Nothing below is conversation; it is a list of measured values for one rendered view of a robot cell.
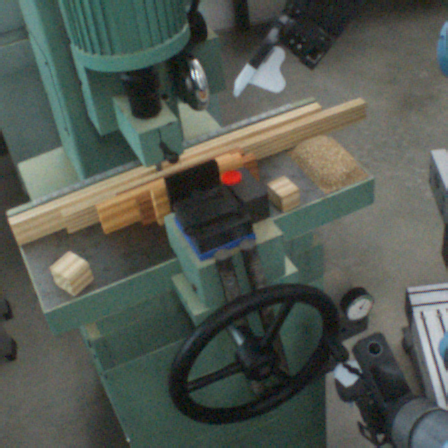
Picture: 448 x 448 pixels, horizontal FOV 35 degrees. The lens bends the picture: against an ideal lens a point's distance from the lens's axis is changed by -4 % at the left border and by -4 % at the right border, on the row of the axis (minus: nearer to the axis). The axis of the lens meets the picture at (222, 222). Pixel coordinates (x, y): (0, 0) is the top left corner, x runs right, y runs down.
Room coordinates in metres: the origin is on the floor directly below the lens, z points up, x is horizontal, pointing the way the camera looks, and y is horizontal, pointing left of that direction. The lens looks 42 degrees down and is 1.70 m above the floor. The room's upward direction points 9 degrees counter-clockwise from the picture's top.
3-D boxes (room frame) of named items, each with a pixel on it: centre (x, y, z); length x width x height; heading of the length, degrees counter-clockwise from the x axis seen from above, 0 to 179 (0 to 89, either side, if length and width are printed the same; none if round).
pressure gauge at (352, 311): (0.88, -0.22, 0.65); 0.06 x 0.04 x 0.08; 109
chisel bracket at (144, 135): (1.02, 0.10, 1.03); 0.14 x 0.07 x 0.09; 19
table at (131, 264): (0.91, 0.03, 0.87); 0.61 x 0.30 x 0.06; 109
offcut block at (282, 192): (0.92, -0.11, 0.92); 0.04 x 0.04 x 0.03; 24
